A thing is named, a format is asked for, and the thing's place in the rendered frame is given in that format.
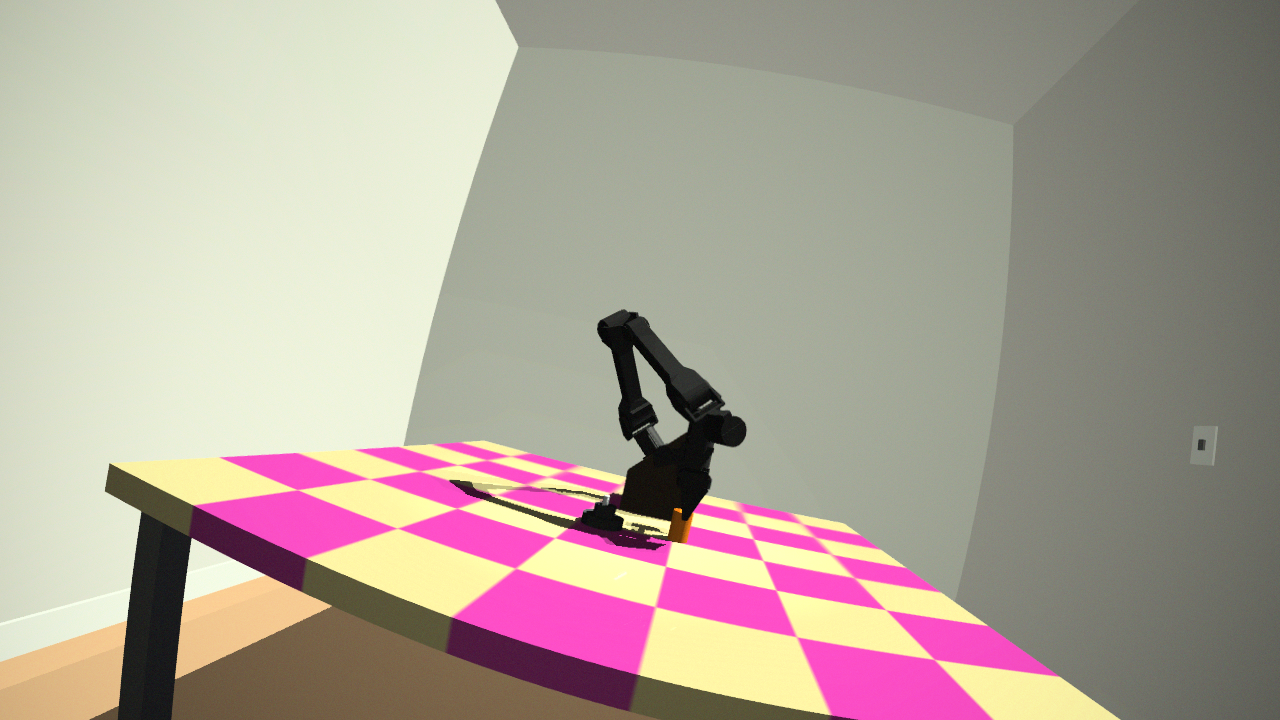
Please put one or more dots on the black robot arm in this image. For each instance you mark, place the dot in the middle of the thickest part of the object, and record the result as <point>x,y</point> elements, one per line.
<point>685,388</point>

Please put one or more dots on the orange knob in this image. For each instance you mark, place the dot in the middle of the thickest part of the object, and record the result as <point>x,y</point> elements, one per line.
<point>679,529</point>

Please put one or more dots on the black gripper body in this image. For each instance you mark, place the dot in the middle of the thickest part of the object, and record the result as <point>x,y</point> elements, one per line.
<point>697,458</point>

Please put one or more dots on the grey stepped pedestal with shaft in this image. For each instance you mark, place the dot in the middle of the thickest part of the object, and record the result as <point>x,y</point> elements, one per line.
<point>603,516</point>

